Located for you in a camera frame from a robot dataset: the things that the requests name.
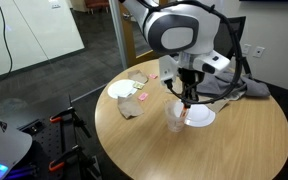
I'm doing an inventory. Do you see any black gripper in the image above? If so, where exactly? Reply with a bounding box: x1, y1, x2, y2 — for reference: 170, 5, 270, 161
178, 68, 204, 106

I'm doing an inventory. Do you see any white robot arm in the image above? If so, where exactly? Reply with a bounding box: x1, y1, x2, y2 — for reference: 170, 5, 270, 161
118, 0, 230, 106

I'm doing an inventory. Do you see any clear plastic cup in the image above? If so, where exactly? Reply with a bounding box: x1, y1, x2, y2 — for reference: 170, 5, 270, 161
164, 100, 185, 132

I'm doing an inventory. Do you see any small white plate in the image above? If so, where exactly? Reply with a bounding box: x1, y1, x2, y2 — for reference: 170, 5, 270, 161
185, 104, 216, 127

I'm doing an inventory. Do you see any brown napkin by sweatshirt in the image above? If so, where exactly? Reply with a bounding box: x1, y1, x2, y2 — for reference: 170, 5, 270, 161
210, 98, 232, 113

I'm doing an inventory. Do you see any grey sweatshirt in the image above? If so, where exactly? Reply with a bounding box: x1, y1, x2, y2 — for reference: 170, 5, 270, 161
197, 71, 271, 100

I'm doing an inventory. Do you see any pink packet at front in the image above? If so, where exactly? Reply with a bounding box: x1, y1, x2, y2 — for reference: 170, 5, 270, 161
148, 74, 158, 79

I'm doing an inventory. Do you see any green yellow packet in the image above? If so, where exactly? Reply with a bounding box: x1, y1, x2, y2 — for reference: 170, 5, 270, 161
133, 81, 145, 90

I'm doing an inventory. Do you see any brown napkin at front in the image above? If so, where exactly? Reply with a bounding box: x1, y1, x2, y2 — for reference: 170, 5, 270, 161
128, 70, 148, 83

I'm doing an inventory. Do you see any brown napkin at right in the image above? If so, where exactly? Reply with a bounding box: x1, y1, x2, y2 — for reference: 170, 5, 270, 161
117, 96, 144, 119

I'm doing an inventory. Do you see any large white plate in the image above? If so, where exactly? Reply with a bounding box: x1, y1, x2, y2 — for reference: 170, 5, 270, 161
107, 79, 137, 99

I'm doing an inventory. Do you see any black office chair right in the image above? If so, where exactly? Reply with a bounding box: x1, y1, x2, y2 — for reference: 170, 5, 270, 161
214, 16, 251, 77

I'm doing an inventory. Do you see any orange black clamp upper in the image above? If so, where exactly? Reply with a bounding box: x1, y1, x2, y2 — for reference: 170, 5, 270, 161
49, 106, 91, 138

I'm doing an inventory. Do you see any orange black clamp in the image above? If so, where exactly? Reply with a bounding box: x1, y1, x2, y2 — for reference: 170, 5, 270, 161
49, 106, 91, 138
48, 145, 101, 180

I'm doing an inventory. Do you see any orange black clamp lower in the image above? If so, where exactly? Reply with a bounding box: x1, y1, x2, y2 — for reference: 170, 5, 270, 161
48, 145, 101, 180

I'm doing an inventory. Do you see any white wall outlet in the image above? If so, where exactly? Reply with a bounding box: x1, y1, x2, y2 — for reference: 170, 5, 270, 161
253, 46, 265, 58

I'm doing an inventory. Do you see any black cable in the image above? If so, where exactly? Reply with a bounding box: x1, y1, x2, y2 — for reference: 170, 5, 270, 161
140, 0, 245, 105

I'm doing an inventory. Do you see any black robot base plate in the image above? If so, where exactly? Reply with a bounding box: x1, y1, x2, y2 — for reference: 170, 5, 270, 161
3, 94, 102, 180

